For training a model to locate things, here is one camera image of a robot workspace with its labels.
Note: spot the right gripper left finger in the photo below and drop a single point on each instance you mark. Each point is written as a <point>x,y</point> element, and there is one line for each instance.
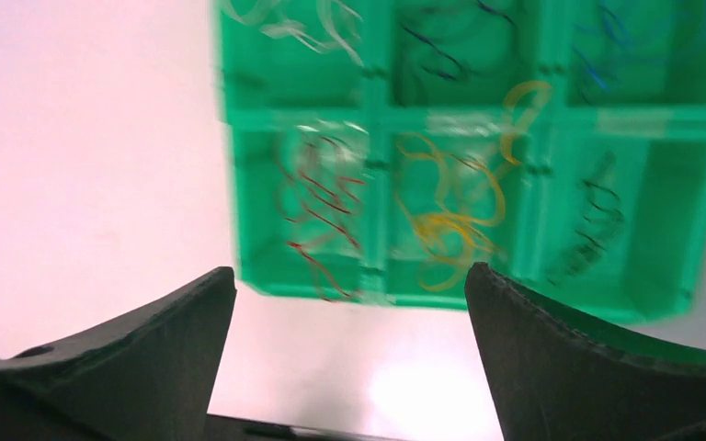
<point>147,374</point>

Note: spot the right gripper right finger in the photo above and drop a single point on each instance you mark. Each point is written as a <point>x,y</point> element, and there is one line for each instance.
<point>558,373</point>

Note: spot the green divided plastic bin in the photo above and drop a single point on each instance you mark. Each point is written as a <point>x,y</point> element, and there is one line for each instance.
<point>381,148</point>

